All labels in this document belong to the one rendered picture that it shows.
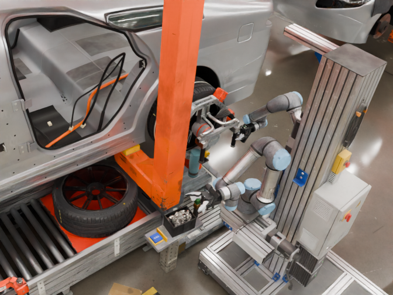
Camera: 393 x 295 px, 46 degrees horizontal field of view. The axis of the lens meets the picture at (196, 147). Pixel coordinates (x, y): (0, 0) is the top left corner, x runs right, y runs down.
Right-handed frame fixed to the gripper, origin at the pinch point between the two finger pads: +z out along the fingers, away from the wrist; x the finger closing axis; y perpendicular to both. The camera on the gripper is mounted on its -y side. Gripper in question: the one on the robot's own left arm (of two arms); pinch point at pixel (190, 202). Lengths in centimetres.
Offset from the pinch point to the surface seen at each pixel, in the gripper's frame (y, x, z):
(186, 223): 63, 43, -22
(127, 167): 50, 109, -4
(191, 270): 119, 44, -29
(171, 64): -61, 50, -12
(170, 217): 61, 52, -14
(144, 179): 47, 86, -8
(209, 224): 109, 74, -64
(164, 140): -3, 59, -12
